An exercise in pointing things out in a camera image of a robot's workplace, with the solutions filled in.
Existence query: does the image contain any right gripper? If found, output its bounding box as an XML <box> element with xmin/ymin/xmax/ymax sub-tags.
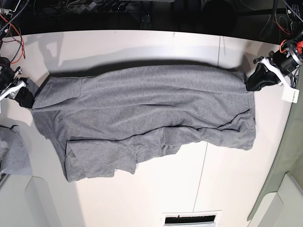
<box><xmin>0</xmin><ymin>66</ymin><xmax>35</xmax><ymax>109</ymax></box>

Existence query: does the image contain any orange cable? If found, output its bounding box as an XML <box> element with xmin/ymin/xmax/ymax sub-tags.
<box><xmin>0</xmin><ymin>9</ymin><xmax>26</xmax><ymax>64</ymax></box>

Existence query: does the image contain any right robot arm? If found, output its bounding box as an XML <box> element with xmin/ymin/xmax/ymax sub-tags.
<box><xmin>0</xmin><ymin>0</ymin><xmax>35</xmax><ymax>109</ymax></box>

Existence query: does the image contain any grey t-shirt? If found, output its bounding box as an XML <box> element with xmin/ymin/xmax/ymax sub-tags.
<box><xmin>31</xmin><ymin>65</ymin><xmax>256</xmax><ymax>182</ymax></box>

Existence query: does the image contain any grey shirt pile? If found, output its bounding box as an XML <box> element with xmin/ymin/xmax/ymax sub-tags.
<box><xmin>0</xmin><ymin>125</ymin><xmax>32</xmax><ymax>175</ymax></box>

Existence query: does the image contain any grey bin left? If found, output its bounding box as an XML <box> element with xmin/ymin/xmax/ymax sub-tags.
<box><xmin>0</xmin><ymin>174</ymin><xmax>54</xmax><ymax>227</ymax></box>

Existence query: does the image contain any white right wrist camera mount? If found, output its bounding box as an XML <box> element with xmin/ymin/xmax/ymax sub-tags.
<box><xmin>0</xmin><ymin>80</ymin><xmax>26</xmax><ymax>101</ymax></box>

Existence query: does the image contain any grey bin right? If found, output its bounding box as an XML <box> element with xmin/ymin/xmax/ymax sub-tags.
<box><xmin>249</xmin><ymin>173</ymin><xmax>303</xmax><ymax>227</ymax></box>

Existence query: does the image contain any table cable slot grommet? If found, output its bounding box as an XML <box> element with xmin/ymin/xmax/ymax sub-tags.
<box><xmin>161</xmin><ymin>210</ymin><xmax>222</xmax><ymax>227</ymax></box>

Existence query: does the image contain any grey bin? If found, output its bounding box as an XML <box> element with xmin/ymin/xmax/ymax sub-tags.
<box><xmin>249</xmin><ymin>173</ymin><xmax>303</xmax><ymax>227</ymax></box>
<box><xmin>0</xmin><ymin>174</ymin><xmax>54</xmax><ymax>227</ymax></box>

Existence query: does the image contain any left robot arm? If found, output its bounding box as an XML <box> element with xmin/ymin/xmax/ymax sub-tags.
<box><xmin>245</xmin><ymin>0</ymin><xmax>303</xmax><ymax>91</ymax></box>

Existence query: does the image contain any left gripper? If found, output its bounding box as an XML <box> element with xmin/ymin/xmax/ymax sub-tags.
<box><xmin>245</xmin><ymin>40</ymin><xmax>303</xmax><ymax>91</ymax></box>

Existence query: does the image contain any black round stool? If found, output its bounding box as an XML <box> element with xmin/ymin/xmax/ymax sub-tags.
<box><xmin>201</xmin><ymin>0</ymin><xmax>238</xmax><ymax>35</ymax></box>

